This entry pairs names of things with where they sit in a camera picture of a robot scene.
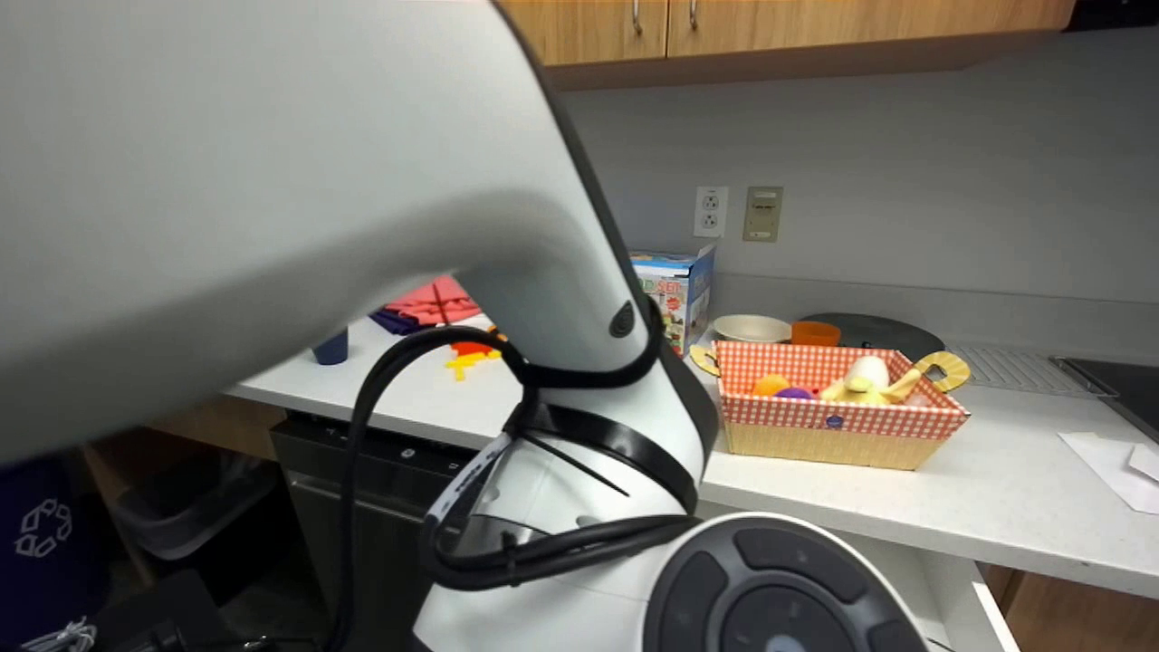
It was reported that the blue toy food box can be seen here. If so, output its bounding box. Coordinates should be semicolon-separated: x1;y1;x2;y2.
629;242;717;359

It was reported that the red checkered basket box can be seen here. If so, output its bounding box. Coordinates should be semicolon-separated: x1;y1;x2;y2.
711;340;975;474

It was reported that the orange yellow toy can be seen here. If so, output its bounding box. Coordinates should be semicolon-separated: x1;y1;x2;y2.
445;334;502;362

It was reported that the yellow toy fry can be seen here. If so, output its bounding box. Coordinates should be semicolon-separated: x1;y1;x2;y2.
445;350;491;382

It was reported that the red and orange cloth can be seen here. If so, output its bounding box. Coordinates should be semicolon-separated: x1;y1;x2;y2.
385;270;485;328

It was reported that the white bowl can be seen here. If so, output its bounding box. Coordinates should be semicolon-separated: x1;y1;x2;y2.
702;312;797;346

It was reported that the purple folded cloth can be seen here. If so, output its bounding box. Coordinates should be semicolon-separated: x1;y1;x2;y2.
366;304;421;340

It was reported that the orange cup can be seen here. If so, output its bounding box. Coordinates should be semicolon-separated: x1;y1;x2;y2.
788;317;847;350

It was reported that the yellow toy banana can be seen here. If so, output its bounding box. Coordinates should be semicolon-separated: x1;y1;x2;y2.
819;371;892;409

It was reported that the black frying pan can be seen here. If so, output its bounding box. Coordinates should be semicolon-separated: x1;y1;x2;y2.
829;309;949;362

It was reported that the black dishwasher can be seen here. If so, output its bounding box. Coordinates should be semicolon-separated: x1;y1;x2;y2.
267;414;520;652

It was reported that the yellow plastic toy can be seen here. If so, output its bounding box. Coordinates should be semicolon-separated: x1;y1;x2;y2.
883;346;975;409

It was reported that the wooden base cabinet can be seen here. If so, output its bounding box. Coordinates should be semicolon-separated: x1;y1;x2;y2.
982;566;1159;652
83;396;287;486

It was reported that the dark plastic tub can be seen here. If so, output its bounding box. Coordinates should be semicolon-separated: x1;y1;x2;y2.
108;457;289;566

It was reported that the white paper sheet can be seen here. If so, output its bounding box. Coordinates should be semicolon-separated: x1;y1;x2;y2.
1056;429;1159;521

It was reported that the black cooktop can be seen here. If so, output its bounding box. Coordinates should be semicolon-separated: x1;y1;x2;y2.
1045;355;1159;445

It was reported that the blue recycling bin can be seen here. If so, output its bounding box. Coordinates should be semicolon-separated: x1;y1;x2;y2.
0;449;112;652

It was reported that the white wall outlet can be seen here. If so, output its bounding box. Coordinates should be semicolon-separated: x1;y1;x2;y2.
693;180;733;239

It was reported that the beige light switch plate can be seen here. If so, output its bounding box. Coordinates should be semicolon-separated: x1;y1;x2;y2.
739;180;784;246

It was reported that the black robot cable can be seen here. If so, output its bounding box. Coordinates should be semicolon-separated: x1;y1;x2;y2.
323;297;706;652

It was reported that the wooden wall cabinet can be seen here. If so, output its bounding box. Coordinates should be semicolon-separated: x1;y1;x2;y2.
491;0;1081;89

